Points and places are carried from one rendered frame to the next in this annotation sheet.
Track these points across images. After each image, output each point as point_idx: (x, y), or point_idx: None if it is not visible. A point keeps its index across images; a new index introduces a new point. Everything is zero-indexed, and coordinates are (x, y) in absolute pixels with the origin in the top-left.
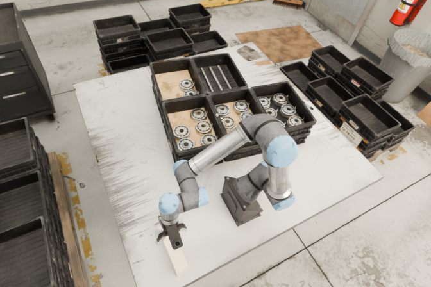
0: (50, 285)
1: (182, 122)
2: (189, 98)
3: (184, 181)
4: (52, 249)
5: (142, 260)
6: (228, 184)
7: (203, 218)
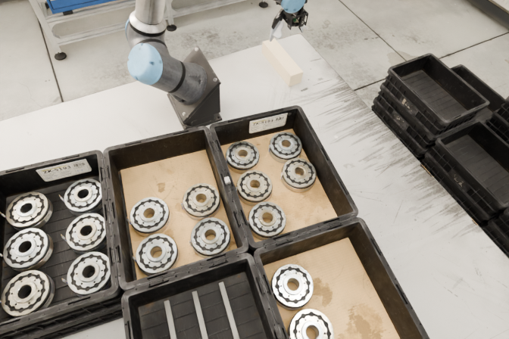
0: (391, 68)
1: (300, 206)
2: (296, 229)
3: None
4: (411, 110)
5: (311, 60)
6: (215, 73)
7: (246, 94)
